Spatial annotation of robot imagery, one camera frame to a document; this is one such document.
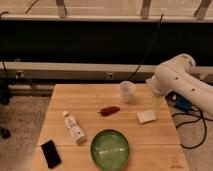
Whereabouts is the black smartphone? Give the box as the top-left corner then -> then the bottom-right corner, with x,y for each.
41,140 -> 61,169

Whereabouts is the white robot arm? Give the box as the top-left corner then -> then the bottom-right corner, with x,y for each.
146,54 -> 213,115

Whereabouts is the black object on floor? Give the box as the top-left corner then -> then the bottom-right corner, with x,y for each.
0,127 -> 11,139

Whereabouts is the green ceramic bowl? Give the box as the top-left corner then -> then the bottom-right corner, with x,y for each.
90,129 -> 130,171

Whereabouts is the black cable on floor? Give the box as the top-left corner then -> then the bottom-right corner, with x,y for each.
171,105 -> 213,150

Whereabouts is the black power cable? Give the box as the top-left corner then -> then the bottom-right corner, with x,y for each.
128,13 -> 164,82

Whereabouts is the white tube bottle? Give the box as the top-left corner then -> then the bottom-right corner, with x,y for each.
63,111 -> 86,145

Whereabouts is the red dried chili pepper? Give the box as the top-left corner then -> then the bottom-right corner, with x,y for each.
99,106 -> 120,117

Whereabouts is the blue box on floor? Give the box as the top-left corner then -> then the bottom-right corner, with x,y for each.
175,94 -> 192,112

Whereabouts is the white sponge block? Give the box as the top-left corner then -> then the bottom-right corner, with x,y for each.
137,110 -> 156,124

